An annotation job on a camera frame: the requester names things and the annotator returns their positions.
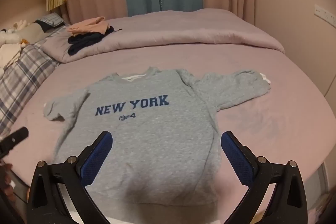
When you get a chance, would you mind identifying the navy garment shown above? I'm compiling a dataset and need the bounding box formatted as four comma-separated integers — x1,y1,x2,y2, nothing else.
67,26,122,55

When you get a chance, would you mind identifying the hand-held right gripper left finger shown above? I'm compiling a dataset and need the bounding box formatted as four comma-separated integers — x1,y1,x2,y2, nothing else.
27,131,113,224

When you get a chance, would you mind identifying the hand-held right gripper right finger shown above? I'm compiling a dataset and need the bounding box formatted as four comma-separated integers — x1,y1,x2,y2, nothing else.
220,131,308,224

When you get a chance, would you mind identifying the pink folded duvet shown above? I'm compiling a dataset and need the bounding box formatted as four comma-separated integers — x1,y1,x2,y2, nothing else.
42,8,285,64

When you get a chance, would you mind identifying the white plush toy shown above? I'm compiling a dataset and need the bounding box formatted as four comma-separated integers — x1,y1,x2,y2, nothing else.
0,20,29,67

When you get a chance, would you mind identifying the pink bed sheet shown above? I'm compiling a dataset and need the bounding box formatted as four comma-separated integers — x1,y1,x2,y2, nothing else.
10,48,332,224

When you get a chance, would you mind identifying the grey printed sweatshirt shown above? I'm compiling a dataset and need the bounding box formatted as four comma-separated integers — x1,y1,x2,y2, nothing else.
43,67,271,207

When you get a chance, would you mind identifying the peach garment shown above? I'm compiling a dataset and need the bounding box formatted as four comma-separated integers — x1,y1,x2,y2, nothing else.
66,17,109,37

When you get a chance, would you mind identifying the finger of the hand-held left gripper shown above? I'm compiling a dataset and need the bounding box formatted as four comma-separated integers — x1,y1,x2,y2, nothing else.
0,127,29,159

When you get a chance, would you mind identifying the white wall socket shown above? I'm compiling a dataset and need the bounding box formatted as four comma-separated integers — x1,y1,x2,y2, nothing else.
314,4,336,26

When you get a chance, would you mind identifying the plaid pillow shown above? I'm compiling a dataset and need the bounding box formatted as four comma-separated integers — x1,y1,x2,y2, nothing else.
0,30,62,135

